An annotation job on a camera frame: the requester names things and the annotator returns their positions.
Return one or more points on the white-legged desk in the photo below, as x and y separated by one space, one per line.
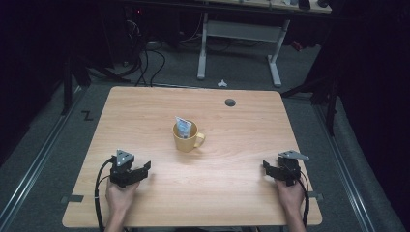
241 30

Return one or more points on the metal floor rail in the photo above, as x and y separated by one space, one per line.
35 164
346 170

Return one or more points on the white crumpled paper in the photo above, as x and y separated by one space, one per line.
222 84

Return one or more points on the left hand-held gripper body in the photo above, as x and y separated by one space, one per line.
121 174

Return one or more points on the black metal stand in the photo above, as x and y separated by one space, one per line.
328 96
68 87

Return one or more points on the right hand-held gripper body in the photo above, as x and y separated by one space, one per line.
290 168

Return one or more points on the black computer tower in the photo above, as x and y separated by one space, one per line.
133 29

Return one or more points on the person's left hand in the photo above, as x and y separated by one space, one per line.
120 198

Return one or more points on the person's right hand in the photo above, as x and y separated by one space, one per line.
290 196

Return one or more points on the white toothpaste tube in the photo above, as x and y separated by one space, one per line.
183 127

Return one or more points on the yellow mug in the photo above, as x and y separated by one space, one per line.
187 143

